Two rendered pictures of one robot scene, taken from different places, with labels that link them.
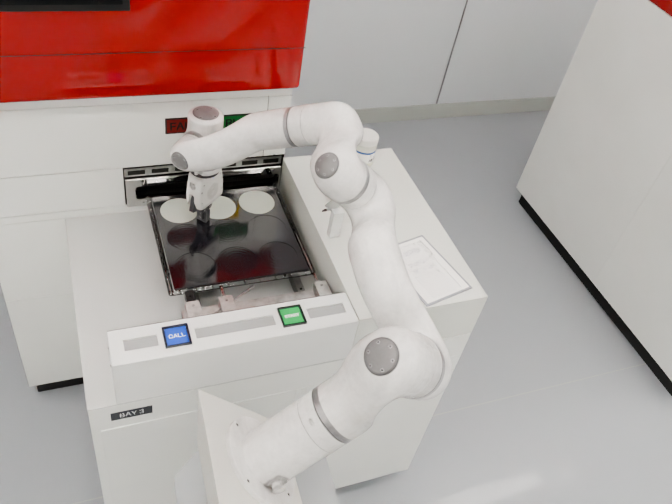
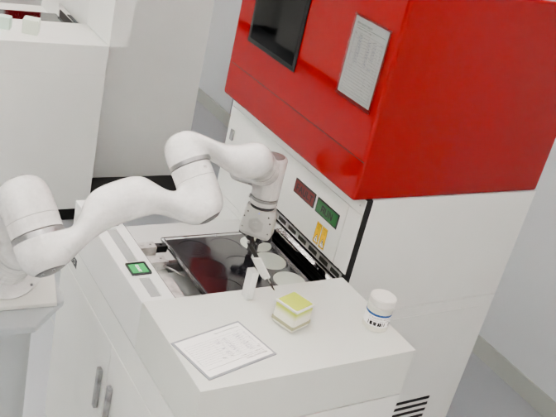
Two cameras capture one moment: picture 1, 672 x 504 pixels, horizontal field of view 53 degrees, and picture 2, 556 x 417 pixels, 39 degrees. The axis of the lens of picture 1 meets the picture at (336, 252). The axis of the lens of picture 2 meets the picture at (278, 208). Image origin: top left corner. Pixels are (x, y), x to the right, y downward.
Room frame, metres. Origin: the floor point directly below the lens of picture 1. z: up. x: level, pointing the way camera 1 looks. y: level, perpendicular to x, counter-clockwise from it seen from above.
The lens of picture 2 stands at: (1.08, -1.78, 2.10)
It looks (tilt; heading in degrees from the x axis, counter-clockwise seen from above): 25 degrees down; 82
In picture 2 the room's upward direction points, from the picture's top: 14 degrees clockwise
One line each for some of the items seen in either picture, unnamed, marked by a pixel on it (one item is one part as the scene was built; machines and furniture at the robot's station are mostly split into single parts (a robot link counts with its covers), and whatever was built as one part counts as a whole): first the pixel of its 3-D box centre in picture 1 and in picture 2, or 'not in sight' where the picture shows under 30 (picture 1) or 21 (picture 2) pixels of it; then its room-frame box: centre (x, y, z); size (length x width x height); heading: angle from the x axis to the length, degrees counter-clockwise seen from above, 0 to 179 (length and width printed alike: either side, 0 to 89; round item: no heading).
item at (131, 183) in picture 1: (205, 184); (296, 257); (1.47, 0.41, 0.89); 0.44 x 0.02 x 0.10; 118
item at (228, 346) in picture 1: (236, 345); (118, 266); (0.94, 0.18, 0.89); 0.55 x 0.09 x 0.14; 118
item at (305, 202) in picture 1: (372, 240); (275, 348); (1.39, -0.09, 0.89); 0.62 x 0.35 x 0.14; 28
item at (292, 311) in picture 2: not in sight; (292, 312); (1.41, -0.07, 1.00); 0.07 x 0.07 x 0.07; 46
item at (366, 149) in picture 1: (364, 148); (379, 310); (1.65, -0.02, 1.01); 0.07 x 0.07 x 0.10
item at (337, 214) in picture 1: (334, 211); (257, 275); (1.31, 0.02, 1.03); 0.06 x 0.04 x 0.13; 28
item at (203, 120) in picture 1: (204, 136); (268, 174); (1.32, 0.37, 1.17); 0.09 x 0.08 x 0.13; 165
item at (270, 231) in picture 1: (227, 233); (241, 265); (1.29, 0.29, 0.90); 0.34 x 0.34 x 0.01; 28
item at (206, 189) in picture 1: (204, 182); (259, 218); (1.32, 0.37, 1.03); 0.10 x 0.07 x 0.11; 159
